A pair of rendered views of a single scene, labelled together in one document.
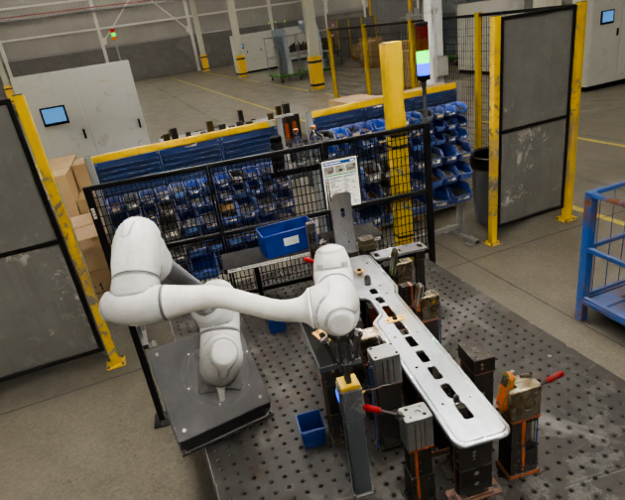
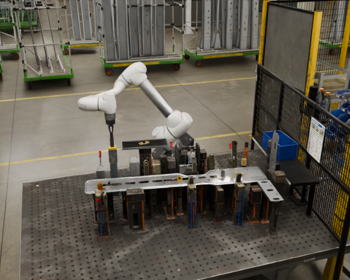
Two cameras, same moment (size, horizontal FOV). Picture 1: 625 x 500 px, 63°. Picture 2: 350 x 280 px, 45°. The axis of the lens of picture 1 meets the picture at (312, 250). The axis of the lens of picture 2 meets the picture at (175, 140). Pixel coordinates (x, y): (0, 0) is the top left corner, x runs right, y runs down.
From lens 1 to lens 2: 3.59 m
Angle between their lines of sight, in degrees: 81
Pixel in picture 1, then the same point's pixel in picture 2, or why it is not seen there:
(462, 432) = (91, 183)
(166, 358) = not seen: hidden behind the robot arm
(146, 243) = (129, 69)
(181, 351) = not seen: hidden behind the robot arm
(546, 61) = not seen: outside the picture
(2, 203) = (296, 61)
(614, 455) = (94, 264)
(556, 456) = (103, 246)
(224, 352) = (155, 131)
